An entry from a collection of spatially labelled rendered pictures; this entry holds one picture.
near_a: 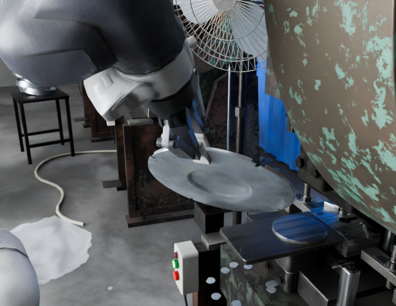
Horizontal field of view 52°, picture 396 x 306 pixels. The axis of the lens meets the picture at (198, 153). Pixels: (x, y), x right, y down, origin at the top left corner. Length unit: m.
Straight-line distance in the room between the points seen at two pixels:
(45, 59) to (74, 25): 0.05
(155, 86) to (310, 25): 0.18
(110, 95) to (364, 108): 0.26
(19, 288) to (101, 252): 1.57
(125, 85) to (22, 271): 0.45
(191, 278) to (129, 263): 1.06
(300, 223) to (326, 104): 0.62
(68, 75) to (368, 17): 0.28
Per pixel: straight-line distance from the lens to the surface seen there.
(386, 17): 0.32
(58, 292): 2.12
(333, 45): 0.37
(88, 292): 2.08
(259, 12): 1.56
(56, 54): 0.41
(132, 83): 0.45
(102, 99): 0.47
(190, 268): 1.17
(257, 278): 1.04
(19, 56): 0.42
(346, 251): 0.99
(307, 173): 0.94
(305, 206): 1.15
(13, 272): 0.80
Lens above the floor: 1.27
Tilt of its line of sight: 20 degrees down
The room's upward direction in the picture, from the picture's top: straight up
